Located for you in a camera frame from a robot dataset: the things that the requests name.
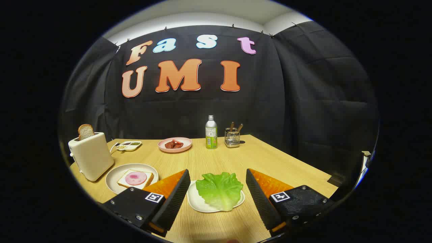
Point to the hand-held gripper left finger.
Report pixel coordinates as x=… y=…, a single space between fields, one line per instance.
x=175 y=199

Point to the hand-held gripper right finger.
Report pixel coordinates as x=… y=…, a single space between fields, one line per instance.
x=260 y=199

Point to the green lettuce leaf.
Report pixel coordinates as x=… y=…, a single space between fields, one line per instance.
x=219 y=189

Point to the toasted bread slice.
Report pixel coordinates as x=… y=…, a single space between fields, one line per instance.
x=85 y=132

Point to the square white plate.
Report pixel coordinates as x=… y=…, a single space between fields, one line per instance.
x=197 y=202

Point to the white bread slice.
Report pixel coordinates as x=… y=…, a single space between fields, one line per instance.
x=148 y=177

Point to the pink ham slice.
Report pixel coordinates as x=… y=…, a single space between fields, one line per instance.
x=135 y=178

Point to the pink plate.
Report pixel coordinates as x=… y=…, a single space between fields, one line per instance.
x=184 y=147

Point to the dark red meat pieces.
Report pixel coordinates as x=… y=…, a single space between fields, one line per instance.
x=170 y=145

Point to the red sausage piece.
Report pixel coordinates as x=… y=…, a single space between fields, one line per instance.
x=177 y=141

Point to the round white plate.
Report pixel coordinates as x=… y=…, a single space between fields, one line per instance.
x=113 y=177

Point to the white divided condiment dish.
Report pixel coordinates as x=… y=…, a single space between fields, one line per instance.
x=128 y=146

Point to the silver bottle with green label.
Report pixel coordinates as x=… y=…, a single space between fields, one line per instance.
x=211 y=135

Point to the white toaster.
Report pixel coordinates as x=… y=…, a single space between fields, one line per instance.
x=92 y=158

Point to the black backdrop cloth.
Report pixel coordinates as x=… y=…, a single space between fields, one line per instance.
x=270 y=101

